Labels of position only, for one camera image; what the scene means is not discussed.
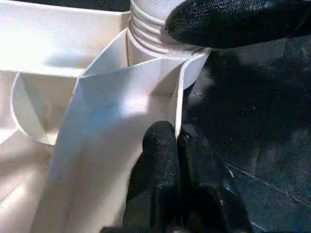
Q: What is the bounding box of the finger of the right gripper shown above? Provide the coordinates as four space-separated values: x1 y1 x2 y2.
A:
165 0 311 50

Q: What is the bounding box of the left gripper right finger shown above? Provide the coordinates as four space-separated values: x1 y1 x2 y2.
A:
177 132 254 233

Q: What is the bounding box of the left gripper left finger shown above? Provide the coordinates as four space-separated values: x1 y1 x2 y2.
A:
126 120 182 233

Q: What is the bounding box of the white plastic table top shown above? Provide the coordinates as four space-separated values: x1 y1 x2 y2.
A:
0 0 212 233

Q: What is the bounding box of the white plastic table leg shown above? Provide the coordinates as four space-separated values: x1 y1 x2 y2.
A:
130 0 205 56

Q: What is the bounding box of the black work mat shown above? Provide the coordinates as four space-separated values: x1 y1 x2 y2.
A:
0 0 311 233

